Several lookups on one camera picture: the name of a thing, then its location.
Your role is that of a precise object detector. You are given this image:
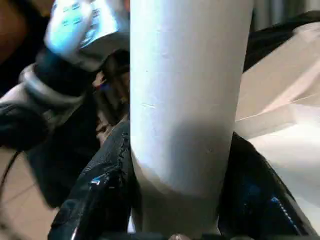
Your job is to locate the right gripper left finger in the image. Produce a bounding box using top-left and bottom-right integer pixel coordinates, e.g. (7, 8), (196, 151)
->
(47, 119), (142, 240)

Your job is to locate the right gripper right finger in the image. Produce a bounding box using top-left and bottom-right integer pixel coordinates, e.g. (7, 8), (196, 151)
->
(216, 131), (317, 240)

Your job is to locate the white plastic table top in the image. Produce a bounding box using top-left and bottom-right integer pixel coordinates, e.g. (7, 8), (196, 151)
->
(233, 23), (320, 240)

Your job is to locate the white plastic table leg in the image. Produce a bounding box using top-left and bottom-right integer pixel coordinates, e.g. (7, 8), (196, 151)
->
(127, 0), (254, 240)

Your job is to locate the black plastic mat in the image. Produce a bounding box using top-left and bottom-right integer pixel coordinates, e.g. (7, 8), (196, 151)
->
(24, 9), (320, 208)

